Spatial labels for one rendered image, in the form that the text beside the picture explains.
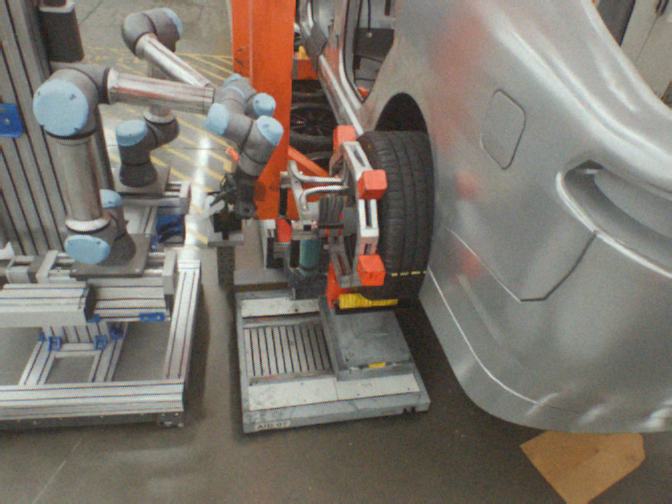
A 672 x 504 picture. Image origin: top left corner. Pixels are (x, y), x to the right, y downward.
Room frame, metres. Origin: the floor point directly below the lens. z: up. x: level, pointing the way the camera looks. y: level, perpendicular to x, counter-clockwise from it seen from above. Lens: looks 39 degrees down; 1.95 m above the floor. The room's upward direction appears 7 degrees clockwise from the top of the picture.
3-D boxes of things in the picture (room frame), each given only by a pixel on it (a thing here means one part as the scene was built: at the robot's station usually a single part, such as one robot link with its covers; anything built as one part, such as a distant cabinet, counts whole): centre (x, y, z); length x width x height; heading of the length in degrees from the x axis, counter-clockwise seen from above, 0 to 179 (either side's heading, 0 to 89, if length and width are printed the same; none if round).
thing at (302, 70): (4.02, 0.57, 0.69); 0.52 x 0.17 x 0.35; 106
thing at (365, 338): (1.67, -0.20, 0.32); 0.40 x 0.30 x 0.28; 16
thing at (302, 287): (1.96, 0.03, 0.26); 0.42 x 0.18 x 0.35; 106
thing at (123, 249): (1.28, 0.75, 0.87); 0.15 x 0.15 x 0.10
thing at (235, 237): (2.08, 0.59, 0.44); 0.43 x 0.17 x 0.03; 16
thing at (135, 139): (1.77, 0.84, 0.98); 0.13 x 0.12 x 0.14; 154
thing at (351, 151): (1.62, -0.04, 0.85); 0.54 x 0.07 x 0.54; 16
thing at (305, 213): (1.49, 0.05, 1.03); 0.19 x 0.18 x 0.11; 106
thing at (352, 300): (1.53, -0.17, 0.51); 0.29 x 0.06 x 0.06; 106
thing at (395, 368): (1.70, -0.19, 0.13); 0.50 x 0.36 x 0.10; 16
